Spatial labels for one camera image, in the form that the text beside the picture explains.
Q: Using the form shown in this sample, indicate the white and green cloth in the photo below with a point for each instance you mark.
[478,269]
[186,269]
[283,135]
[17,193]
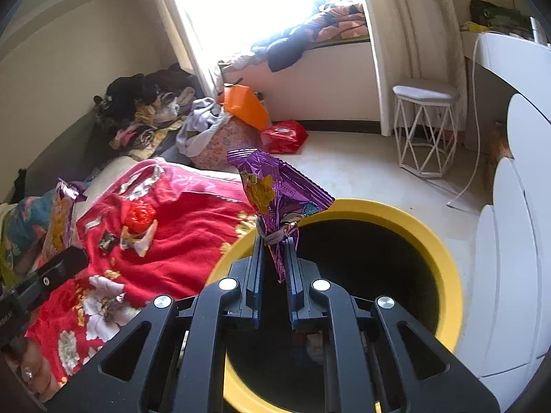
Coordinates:
[5,262]

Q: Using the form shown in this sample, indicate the narrow beige curtain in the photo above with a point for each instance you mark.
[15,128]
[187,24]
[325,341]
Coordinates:
[202,73]

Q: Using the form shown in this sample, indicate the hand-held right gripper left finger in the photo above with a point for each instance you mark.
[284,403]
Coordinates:
[258,275]

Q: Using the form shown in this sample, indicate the colourful pillow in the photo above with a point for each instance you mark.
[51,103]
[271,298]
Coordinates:
[26,219]

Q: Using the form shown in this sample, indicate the red plastic bag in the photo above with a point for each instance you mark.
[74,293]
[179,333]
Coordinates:
[284,135]

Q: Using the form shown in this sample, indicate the red floral blanket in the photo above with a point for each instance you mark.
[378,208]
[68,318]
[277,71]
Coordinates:
[185,241]

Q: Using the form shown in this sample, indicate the beige mattress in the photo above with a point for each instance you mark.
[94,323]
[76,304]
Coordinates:
[114,170]

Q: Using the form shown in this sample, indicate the white scalloped cabinet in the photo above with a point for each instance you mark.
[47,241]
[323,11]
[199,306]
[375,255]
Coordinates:
[508,223]

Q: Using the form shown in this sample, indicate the floral laundry basket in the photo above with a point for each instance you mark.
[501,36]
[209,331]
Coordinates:
[224,146]

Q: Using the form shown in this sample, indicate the yellow rimmed black bin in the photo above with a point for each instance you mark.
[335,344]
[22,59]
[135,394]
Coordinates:
[387,213]

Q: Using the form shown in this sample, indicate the dark green bag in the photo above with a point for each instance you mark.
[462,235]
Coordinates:
[499,15]

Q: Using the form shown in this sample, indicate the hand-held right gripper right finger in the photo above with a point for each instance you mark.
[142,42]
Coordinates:
[292,275]

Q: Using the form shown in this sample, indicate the orange patterned blanket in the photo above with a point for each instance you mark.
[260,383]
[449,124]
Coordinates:
[340,21]

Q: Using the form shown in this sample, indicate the wide white curtain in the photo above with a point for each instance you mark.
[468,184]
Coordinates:
[409,30]

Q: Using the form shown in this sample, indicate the grey headboard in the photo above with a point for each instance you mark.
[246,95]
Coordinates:
[64,150]

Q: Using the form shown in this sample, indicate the bright window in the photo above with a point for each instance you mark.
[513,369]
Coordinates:
[258,0]

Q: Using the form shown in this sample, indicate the white window seat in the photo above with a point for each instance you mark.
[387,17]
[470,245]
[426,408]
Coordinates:
[327,81]

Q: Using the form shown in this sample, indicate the beige wrapper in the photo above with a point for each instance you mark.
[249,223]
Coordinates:
[140,245]

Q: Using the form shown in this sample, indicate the yellow item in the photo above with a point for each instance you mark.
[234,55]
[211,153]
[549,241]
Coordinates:
[475,27]

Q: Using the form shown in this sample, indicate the orange bag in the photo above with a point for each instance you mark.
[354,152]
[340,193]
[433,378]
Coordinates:
[245,105]

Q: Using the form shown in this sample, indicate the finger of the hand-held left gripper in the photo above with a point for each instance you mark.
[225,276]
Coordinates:
[60,266]

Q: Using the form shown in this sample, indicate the pile of patterned clothes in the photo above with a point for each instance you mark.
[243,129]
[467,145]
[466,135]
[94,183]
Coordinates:
[146,129]

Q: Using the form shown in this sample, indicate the white desk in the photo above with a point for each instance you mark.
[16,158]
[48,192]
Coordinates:
[508,60]

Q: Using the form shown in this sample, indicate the red crumpled wrapper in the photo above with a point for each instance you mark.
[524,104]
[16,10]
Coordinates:
[140,217]

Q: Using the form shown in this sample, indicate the person's left hand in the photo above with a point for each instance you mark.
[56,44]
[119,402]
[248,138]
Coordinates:
[38,365]

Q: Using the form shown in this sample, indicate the small dark wrapper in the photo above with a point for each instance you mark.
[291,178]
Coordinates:
[106,241]

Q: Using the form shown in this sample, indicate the black cloth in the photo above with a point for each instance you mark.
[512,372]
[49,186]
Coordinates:
[19,183]

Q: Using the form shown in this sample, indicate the colourful cloth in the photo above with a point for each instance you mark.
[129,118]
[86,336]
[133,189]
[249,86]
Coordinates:
[236,62]

